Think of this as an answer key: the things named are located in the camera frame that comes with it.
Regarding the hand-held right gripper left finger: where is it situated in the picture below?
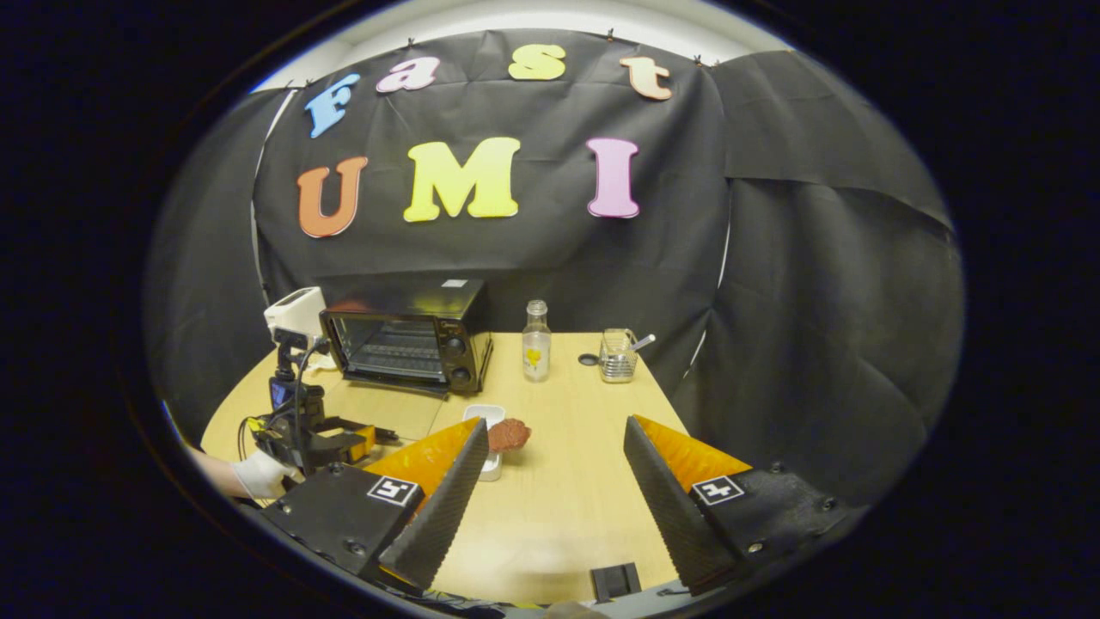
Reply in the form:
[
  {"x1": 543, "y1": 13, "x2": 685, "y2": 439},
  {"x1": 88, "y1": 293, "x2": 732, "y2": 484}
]
[{"x1": 260, "y1": 417, "x2": 491, "y2": 594}]

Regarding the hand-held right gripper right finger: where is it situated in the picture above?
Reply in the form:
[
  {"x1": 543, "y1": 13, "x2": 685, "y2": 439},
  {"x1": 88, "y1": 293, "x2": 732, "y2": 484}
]
[{"x1": 623, "y1": 414, "x2": 869, "y2": 597}]

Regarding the brown fried chicken piece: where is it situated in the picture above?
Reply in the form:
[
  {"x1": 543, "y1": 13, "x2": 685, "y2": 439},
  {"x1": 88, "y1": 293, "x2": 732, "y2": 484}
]
[{"x1": 486, "y1": 418, "x2": 532, "y2": 454}]

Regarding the black electric oven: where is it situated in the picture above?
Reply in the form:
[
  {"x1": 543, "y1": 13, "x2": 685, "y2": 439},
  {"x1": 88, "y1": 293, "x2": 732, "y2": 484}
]
[{"x1": 320, "y1": 278, "x2": 494, "y2": 398}]

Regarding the white rectangular dish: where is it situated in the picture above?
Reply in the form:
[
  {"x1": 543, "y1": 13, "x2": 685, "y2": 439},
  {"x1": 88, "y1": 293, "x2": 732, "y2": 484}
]
[{"x1": 462, "y1": 404, "x2": 506, "y2": 482}]

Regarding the white toaster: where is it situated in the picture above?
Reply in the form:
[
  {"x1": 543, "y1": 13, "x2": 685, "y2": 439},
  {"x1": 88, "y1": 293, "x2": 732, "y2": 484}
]
[{"x1": 263, "y1": 287, "x2": 328, "y2": 345}]

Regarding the clear glass bottle yellow label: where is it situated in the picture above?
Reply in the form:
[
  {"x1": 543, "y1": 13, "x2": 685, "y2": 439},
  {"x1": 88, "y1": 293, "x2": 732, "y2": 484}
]
[{"x1": 522, "y1": 300, "x2": 553, "y2": 383}]

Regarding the black backdrop cloth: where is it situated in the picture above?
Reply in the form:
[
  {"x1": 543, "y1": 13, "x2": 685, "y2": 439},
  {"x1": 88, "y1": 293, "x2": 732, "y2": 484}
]
[{"x1": 146, "y1": 28, "x2": 965, "y2": 508}]

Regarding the small black bracket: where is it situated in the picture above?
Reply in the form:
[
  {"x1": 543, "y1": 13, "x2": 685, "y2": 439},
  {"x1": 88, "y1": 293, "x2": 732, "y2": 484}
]
[{"x1": 590, "y1": 562, "x2": 643, "y2": 604}]

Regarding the wire utensil holder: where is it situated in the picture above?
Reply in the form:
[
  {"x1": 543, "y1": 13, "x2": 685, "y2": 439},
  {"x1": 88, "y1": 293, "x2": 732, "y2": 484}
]
[{"x1": 599, "y1": 328, "x2": 639, "y2": 383}]

